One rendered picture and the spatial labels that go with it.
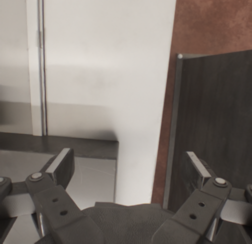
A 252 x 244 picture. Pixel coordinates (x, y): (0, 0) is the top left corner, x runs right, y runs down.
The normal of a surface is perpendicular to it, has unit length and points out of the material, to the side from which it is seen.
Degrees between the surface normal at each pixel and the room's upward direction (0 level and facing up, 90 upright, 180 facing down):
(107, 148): 90
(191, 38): 0
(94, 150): 90
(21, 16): 0
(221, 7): 0
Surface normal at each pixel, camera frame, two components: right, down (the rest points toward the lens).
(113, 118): -0.01, 0.26
